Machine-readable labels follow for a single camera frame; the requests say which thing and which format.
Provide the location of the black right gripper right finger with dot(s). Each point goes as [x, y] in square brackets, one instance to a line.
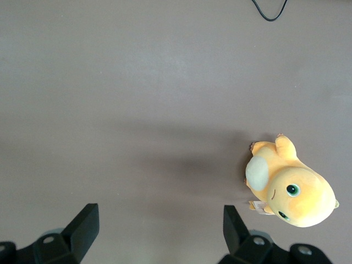
[239, 247]

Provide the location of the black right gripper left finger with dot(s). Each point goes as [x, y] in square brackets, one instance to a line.
[79, 236]

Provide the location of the orange plush toy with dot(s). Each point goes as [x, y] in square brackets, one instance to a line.
[299, 187]

